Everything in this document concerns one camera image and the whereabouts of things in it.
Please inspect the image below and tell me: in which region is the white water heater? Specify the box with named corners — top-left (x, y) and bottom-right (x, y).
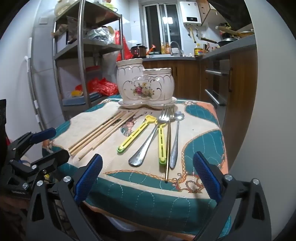
top-left (179, 1), bottom-right (202, 26)

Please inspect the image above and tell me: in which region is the wooden chopstick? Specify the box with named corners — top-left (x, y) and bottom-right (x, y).
top-left (69, 111), bottom-right (127, 156)
top-left (78, 110), bottom-right (139, 161)
top-left (69, 110), bottom-right (125, 151)
top-left (69, 110), bottom-right (136, 159)

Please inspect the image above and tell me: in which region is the yellow oil bottle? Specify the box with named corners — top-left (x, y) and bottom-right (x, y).
top-left (194, 43), bottom-right (203, 56)

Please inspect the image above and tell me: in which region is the silver flower spoon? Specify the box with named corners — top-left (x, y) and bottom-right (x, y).
top-left (170, 111), bottom-right (185, 169)

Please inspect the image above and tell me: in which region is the hanging red plastic bag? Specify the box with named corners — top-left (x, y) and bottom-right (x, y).
top-left (114, 30), bottom-right (133, 62)

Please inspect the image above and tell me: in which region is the floral ceramic utensil holder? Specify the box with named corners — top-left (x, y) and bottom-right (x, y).
top-left (116, 58), bottom-right (177, 109)

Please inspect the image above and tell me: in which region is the gold slim fork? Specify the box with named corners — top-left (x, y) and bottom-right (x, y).
top-left (165, 106), bottom-right (174, 183)

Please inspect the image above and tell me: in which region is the built-in oven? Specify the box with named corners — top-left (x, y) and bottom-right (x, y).
top-left (204, 59), bottom-right (231, 126)

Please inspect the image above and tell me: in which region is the patterned teal table cloth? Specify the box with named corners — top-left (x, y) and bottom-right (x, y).
top-left (42, 94), bottom-right (232, 239)

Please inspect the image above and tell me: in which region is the clear plastic bag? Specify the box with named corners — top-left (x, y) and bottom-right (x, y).
top-left (85, 27), bottom-right (114, 45)

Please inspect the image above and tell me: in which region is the large silver fork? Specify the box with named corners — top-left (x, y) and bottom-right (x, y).
top-left (128, 105), bottom-right (169, 167)

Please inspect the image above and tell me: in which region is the window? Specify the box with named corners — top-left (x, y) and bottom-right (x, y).
top-left (141, 1), bottom-right (182, 54)

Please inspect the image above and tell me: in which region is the white refrigerator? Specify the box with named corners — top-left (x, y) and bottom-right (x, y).
top-left (1, 1), bottom-right (64, 141)

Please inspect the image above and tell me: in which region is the kitchen faucet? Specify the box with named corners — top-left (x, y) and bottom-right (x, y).
top-left (170, 41), bottom-right (183, 57)

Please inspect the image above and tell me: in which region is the black wok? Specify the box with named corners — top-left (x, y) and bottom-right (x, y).
top-left (200, 37), bottom-right (237, 47)

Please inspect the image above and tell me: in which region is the metal shelf rack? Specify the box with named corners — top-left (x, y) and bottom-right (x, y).
top-left (53, 1), bottom-right (123, 116)

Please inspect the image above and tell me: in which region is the yellow tulip plastic utensil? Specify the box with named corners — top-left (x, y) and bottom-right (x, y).
top-left (117, 115), bottom-right (157, 154)
top-left (158, 123), bottom-right (167, 165)

